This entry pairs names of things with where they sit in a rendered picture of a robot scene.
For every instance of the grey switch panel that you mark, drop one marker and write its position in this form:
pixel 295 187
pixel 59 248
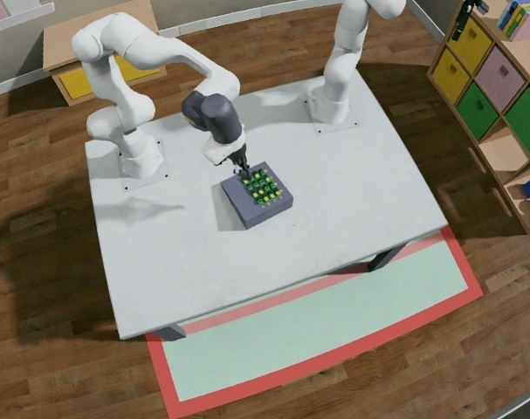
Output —
pixel 255 204

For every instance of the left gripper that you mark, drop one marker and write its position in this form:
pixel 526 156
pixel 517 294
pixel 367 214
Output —
pixel 466 10

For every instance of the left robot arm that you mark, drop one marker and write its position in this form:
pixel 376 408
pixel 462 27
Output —
pixel 350 30

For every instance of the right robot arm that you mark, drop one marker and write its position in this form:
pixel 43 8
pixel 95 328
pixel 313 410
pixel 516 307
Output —
pixel 144 50

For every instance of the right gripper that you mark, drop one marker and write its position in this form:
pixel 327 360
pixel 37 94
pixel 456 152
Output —
pixel 239 160

